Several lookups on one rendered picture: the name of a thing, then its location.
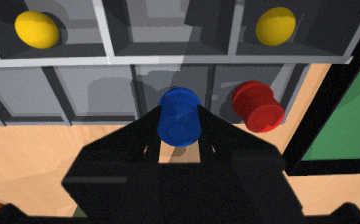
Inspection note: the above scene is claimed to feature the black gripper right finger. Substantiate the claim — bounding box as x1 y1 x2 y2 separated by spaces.
197 105 287 171

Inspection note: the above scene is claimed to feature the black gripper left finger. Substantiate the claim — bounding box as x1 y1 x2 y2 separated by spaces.
73 105 162 163

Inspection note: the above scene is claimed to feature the yellow ball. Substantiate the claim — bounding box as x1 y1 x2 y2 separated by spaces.
256 7 296 46
15 11 59 49

